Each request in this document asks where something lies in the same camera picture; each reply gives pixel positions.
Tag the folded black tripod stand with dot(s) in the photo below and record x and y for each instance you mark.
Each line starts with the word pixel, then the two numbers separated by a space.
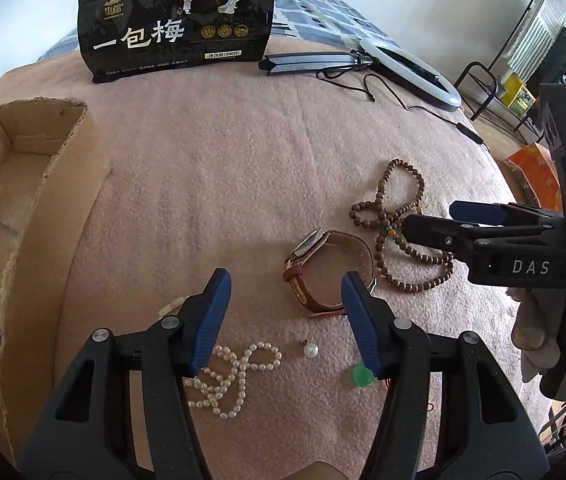
pixel 308 61

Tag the cardboard box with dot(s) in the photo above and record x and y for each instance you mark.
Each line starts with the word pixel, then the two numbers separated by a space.
pixel 28 210

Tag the black printed snack bag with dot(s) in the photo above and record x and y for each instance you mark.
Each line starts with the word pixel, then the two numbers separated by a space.
pixel 163 35

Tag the single pearl earring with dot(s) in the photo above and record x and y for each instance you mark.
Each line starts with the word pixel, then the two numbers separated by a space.
pixel 311 351

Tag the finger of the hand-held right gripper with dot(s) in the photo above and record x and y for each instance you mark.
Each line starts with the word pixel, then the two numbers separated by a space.
pixel 435 234
pixel 475 211

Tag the yellow box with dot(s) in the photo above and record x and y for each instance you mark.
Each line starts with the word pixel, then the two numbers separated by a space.
pixel 520 95

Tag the pearl strand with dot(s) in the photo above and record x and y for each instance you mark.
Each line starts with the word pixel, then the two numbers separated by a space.
pixel 7 280

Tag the white slatted panel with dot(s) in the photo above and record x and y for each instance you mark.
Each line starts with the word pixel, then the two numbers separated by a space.
pixel 538 30

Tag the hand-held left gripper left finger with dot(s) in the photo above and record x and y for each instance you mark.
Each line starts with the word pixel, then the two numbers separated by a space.
pixel 207 322

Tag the person's right hand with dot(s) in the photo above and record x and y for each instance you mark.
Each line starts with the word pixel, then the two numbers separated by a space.
pixel 533 340

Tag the black metal rack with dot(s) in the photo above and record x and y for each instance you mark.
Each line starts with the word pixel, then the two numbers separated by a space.
pixel 483 87

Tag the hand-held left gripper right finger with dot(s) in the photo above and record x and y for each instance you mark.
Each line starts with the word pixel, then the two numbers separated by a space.
pixel 362 327

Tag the green jade pendant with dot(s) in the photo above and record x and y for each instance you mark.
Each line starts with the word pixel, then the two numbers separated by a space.
pixel 362 376

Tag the orange paper bag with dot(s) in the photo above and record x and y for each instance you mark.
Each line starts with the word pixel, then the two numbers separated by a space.
pixel 535 172

